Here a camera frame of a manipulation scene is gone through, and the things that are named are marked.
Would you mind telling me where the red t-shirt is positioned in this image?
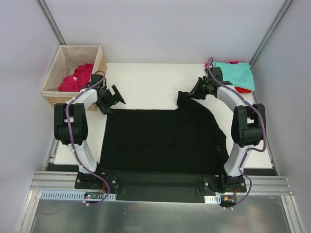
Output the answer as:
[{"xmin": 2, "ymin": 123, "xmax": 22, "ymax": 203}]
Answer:
[{"xmin": 205, "ymin": 60, "xmax": 252, "ymax": 94}]

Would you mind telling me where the teal t-shirt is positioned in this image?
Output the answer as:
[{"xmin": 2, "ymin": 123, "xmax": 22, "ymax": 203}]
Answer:
[{"xmin": 212, "ymin": 61, "xmax": 255, "ymax": 92}]

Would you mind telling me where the black daisy print t-shirt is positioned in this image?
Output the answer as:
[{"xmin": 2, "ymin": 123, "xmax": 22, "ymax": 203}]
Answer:
[{"xmin": 99, "ymin": 92, "xmax": 229, "ymax": 174}]

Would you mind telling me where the wicker basket with liner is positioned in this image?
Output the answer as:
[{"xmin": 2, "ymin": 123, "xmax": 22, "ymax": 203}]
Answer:
[{"xmin": 40, "ymin": 45, "xmax": 107, "ymax": 106}]

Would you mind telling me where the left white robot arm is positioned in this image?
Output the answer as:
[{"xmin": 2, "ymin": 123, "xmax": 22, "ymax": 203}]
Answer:
[{"xmin": 54, "ymin": 70, "xmax": 125, "ymax": 189}]

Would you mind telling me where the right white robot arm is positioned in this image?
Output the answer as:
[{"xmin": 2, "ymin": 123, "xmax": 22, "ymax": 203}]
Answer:
[{"xmin": 188, "ymin": 65, "xmax": 267, "ymax": 193}]

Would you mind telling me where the pink t-shirt in basket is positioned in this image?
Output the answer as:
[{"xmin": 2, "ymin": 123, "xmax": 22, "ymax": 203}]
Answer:
[{"xmin": 58, "ymin": 64, "xmax": 94, "ymax": 92}]

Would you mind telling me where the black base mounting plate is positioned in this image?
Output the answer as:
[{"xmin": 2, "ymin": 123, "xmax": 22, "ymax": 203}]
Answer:
[{"xmin": 74, "ymin": 171, "xmax": 248, "ymax": 202}]

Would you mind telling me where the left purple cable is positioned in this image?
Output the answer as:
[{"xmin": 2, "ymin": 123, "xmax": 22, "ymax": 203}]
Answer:
[{"xmin": 40, "ymin": 70, "xmax": 110, "ymax": 216}]

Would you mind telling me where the left aluminium frame post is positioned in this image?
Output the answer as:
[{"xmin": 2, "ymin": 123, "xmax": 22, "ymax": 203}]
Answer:
[{"xmin": 36, "ymin": 0, "xmax": 67, "ymax": 45}]

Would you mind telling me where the aluminium frame post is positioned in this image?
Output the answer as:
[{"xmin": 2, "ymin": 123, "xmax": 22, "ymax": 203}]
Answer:
[
  {"xmin": 36, "ymin": 0, "xmax": 67, "ymax": 45},
  {"xmin": 249, "ymin": 0, "xmax": 294, "ymax": 67}
]

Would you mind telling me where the left white cable duct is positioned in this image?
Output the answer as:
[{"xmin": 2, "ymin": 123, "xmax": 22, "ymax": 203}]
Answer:
[{"xmin": 41, "ymin": 191, "xmax": 117, "ymax": 202}]

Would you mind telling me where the white cable duct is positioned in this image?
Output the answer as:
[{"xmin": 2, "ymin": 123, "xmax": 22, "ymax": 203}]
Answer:
[
  {"xmin": 41, "ymin": 191, "xmax": 117, "ymax": 202},
  {"xmin": 204, "ymin": 195, "xmax": 221, "ymax": 204}
]

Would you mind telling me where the right white cable duct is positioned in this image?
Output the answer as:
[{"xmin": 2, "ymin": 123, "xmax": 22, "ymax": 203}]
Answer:
[{"xmin": 204, "ymin": 195, "xmax": 221, "ymax": 204}]

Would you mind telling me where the right aluminium frame post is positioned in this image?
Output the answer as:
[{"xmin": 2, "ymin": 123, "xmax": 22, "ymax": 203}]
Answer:
[{"xmin": 249, "ymin": 0, "xmax": 294, "ymax": 67}]

